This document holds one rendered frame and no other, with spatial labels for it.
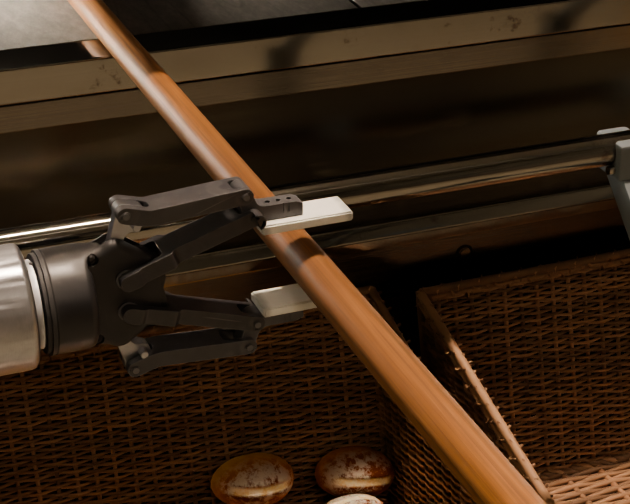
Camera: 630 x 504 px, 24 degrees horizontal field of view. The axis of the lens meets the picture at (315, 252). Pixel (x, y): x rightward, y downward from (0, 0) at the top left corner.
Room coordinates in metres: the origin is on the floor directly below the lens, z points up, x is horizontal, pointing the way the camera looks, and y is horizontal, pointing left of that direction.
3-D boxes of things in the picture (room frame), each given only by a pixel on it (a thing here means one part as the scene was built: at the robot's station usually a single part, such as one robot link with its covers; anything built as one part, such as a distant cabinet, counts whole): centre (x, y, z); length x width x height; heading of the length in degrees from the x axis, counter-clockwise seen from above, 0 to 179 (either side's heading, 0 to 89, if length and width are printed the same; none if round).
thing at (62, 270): (0.90, 0.15, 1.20); 0.09 x 0.07 x 0.08; 111
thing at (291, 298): (0.95, 0.01, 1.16); 0.07 x 0.03 x 0.01; 111
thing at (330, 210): (0.95, 0.01, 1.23); 0.07 x 0.03 x 0.01; 111
